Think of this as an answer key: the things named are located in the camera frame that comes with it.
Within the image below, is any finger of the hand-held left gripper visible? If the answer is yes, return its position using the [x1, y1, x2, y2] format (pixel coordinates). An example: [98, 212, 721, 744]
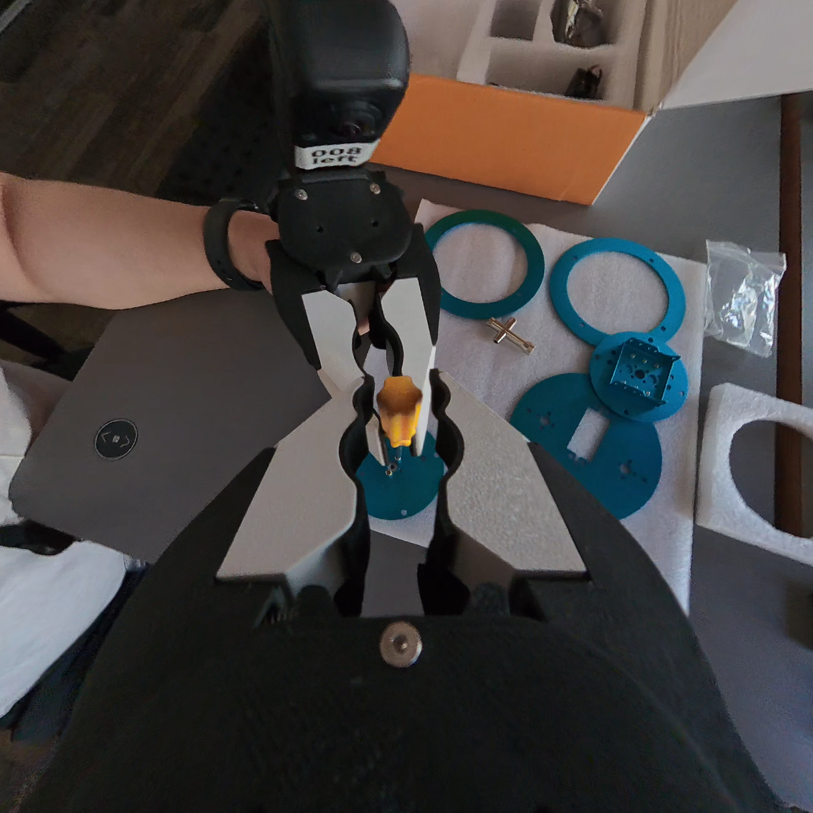
[373, 277, 439, 458]
[304, 289, 390, 470]

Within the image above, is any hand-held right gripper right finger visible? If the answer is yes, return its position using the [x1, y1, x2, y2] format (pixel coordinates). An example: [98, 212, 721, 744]
[416, 368, 588, 616]

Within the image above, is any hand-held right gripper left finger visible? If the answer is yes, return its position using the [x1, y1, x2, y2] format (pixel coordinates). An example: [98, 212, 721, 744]
[215, 375, 374, 616]

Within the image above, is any yellow screwdriver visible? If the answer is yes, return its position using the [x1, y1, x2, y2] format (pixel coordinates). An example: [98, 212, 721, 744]
[376, 373, 425, 474]

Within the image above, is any small blue round plate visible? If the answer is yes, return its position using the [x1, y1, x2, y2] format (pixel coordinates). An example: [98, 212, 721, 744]
[356, 431, 447, 523]

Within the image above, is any person's left forearm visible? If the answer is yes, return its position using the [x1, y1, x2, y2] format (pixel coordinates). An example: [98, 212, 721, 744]
[0, 171, 220, 312]

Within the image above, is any person's left hand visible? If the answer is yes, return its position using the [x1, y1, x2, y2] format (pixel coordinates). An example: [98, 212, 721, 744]
[227, 206, 280, 287]

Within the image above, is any metal cross wrench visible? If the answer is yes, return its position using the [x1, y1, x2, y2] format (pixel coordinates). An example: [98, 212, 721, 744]
[487, 318, 536, 351]

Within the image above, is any large blue plate with cutout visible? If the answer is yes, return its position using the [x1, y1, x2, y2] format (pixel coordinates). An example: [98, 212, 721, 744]
[508, 373, 663, 520]

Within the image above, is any black wristband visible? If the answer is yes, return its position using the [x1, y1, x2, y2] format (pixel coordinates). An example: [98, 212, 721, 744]
[203, 198, 268, 292]

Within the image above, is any white foam sheet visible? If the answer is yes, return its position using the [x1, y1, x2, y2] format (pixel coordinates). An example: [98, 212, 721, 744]
[365, 198, 709, 617]

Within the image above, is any orange cardboard box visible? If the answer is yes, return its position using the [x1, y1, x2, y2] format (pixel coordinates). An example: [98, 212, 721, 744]
[373, 0, 813, 206]

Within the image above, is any white foam box insert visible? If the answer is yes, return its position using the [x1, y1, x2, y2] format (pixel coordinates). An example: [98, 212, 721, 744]
[456, 0, 639, 108]

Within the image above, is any white foam block with hole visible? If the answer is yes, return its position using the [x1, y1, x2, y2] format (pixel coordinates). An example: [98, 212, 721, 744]
[695, 383, 813, 550]

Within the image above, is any person's white shirt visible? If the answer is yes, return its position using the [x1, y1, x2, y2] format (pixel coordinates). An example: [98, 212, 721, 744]
[0, 359, 150, 722]

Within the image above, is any bag of metal parts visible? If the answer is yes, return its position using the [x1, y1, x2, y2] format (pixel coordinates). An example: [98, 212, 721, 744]
[549, 0, 607, 48]

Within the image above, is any small black box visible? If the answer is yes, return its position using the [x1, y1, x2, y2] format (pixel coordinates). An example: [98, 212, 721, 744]
[788, 579, 813, 642]

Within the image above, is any clear plastic bag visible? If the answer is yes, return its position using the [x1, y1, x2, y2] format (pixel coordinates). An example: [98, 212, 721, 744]
[705, 240, 787, 358]

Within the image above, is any dark teal ring plate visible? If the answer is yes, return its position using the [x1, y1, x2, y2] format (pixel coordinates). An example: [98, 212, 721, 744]
[424, 210, 546, 318]

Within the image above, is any blue ring plate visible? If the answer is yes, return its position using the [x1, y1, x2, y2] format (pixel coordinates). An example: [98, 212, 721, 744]
[549, 237, 688, 349]

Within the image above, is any blue disc with square bracket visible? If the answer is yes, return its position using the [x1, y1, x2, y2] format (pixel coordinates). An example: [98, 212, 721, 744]
[589, 330, 689, 423]

